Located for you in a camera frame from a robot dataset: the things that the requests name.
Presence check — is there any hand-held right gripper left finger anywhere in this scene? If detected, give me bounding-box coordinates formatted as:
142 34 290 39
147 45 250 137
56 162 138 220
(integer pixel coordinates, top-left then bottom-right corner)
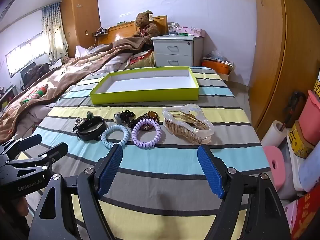
25 144 124 240

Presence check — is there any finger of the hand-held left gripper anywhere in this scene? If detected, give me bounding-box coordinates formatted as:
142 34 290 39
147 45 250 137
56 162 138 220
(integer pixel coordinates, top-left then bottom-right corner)
0 134 42 159
5 142 69 172

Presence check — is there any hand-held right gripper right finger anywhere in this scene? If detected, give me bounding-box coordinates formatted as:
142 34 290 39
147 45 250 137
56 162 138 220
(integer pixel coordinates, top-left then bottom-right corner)
197 144 292 240

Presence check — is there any green bead black hair tie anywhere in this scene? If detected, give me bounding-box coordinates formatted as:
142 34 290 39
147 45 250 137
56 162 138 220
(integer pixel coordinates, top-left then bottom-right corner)
73 111 100 132

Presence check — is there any black wristband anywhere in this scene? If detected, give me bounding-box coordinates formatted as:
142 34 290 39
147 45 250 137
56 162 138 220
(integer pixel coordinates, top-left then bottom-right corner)
75 116 105 141

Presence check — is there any purple spiral hair tie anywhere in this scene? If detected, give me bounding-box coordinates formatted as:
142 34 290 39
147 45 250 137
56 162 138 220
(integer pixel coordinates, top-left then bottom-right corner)
132 119 162 146

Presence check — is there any large clear hair claw clip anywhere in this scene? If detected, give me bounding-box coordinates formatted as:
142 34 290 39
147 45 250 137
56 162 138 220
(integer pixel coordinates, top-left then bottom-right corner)
162 103 214 145

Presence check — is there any brown beaded hair clip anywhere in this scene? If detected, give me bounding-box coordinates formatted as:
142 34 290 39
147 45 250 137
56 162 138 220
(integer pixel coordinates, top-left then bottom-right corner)
127 111 160 131

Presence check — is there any lime green shallow box tray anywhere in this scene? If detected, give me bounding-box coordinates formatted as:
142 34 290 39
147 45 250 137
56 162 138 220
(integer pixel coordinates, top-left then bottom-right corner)
89 66 200 105

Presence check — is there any striped bed sheet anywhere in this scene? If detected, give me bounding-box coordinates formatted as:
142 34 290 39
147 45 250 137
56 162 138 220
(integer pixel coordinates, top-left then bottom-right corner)
24 66 272 240

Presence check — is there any red green striped cloth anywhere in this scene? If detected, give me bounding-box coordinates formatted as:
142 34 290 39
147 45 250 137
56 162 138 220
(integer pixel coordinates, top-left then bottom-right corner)
20 85 48 104

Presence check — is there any pink plastic stool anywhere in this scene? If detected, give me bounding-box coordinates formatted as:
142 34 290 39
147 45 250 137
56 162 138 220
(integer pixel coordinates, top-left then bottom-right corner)
262 145 285 190

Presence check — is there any dark chair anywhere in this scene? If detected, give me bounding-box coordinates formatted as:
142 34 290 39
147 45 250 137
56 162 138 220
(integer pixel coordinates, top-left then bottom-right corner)
20 64 50 88

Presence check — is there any white paper roll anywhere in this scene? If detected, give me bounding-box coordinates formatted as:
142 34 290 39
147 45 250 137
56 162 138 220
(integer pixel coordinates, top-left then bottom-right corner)
260 120 288 148

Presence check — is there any brown fleece blanket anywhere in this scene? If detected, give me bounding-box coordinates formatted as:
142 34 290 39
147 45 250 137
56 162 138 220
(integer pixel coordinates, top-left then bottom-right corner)
0 37 150 143

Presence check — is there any window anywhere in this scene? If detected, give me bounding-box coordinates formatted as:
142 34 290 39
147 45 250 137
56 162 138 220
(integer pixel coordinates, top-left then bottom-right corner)
5 31 49 78

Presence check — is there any yellow printed tin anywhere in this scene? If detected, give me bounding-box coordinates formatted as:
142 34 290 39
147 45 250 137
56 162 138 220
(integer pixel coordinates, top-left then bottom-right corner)
287 121 315 158

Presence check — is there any orange box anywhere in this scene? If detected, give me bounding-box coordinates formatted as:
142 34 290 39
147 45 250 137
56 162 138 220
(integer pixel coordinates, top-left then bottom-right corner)
201 59 233 75

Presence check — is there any red printed box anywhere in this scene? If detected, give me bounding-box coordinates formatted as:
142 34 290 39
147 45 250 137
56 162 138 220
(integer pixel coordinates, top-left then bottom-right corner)
291 192 320 240

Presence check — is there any pink plastic bucket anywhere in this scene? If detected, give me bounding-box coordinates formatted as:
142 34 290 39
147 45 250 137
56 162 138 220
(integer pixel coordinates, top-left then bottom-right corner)
297 90 320 145

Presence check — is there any red and gold pillow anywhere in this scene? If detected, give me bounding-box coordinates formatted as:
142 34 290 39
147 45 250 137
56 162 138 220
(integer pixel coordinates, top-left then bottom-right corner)
125 50 155 69

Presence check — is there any clear plastic bag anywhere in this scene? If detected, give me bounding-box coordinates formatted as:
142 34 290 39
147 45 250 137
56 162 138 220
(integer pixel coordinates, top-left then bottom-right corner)
205 50 235 64

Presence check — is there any patterned curtain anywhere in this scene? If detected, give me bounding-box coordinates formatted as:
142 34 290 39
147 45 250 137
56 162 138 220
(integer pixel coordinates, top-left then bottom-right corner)
41 2 68 65

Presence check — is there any power strip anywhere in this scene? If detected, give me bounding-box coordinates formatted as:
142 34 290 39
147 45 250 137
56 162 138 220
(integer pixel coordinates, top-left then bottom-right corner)
92 27 110 36

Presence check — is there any grey two-drawer nightstand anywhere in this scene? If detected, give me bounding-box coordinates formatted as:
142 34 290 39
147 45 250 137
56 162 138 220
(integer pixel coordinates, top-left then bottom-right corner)
151 35 204 67

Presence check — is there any large wooden sliding wardrobe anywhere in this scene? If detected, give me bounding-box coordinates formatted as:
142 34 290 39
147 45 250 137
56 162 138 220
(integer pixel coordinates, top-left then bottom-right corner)
249 0 320 140

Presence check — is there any tall wooden wardrobe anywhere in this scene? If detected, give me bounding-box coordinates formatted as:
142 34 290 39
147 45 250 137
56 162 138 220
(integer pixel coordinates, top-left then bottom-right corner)
60 0 102 58

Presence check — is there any wooden headboard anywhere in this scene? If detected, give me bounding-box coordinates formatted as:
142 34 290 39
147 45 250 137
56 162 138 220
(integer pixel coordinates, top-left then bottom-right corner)
97 15 168 46

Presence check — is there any pink floral tissue box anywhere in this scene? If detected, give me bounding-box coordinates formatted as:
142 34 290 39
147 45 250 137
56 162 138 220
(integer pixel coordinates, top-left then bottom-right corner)
179 26 206 37

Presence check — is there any brown teddy bear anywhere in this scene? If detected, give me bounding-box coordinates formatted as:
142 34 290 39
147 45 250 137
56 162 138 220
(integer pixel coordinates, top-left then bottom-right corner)
132 10 161 45

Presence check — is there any light blue spiral hair tie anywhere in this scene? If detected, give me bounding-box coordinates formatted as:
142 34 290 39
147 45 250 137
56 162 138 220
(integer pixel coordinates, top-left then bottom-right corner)
101 124 130 150

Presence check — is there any bear charm hair tie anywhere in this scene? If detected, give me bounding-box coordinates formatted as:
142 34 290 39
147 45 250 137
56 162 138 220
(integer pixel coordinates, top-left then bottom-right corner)
114 109 135 124

